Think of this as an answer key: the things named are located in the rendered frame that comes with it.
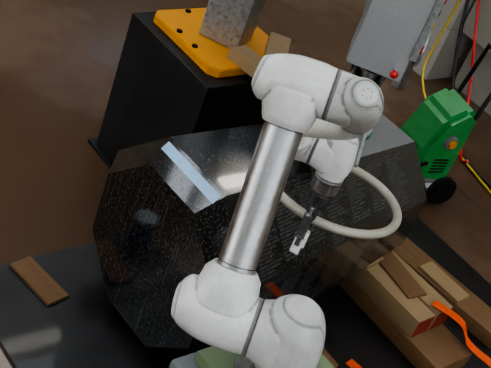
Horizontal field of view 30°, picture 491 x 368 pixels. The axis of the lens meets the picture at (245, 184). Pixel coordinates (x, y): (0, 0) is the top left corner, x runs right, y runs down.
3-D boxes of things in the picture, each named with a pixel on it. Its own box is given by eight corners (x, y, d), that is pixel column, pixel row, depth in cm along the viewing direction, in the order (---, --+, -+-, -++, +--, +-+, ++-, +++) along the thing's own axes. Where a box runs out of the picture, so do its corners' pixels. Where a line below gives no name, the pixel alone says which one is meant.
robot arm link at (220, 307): (240, 366, 226) (157, 336, 228) (247, 347, 242) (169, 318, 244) (345, 69, 215) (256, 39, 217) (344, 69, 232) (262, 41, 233)
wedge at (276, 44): (267, 40, 416) (271, 31, 414) (288, 47, 417) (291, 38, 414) (262, 59, 400) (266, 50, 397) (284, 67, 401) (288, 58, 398)
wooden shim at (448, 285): (418, 268, 435) (419, 266, 434) (430, 263, 442) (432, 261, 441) (456, 304, 423) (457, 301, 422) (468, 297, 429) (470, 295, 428)
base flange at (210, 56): (148, 17, 406) (151, 8, 403) (232, 13, 437) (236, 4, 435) (210, 79, 380) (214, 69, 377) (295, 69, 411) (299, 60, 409)
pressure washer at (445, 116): (417, 166, 530) (486, 36, 482) (448, 205, 507) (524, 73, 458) (367, 164, 513) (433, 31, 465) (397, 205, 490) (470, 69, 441)
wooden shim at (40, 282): (9, 266, 361) (9, 263, 361) (29, 258, 369) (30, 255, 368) (47, 307, 351) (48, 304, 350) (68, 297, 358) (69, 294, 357)
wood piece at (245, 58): (226, 57, 390) (230, 47, 388) (241, 53, 398) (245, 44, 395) (258, 82, 382) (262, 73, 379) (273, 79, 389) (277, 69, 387)
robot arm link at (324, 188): (347, 177, 285) (340, 193, 287) (321, 163, 287) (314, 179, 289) (337, 188, 277) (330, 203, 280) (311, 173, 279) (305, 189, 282)
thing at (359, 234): (275, 139, 331) (278, 132, 330) (401, 189, 331) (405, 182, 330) (253, 202, 288) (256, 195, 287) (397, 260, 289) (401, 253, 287)
